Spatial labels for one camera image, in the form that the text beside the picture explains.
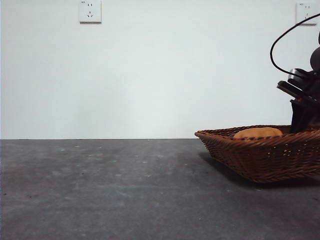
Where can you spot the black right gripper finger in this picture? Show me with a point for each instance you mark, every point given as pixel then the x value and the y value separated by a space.
pixel 300 117

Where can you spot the brown potato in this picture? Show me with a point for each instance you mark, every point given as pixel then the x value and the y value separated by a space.
pixel 260 132

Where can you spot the brown wicker basket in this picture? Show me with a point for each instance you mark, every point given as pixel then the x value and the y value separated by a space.
pixel 270 160

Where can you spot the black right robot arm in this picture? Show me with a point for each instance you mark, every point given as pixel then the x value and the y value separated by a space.
pixel 310 82

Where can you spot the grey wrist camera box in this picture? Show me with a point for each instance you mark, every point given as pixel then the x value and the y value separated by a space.
pixel 287 88

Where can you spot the white wall socket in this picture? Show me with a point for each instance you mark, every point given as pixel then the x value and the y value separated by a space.
pixel 90 12
pixel 303 12

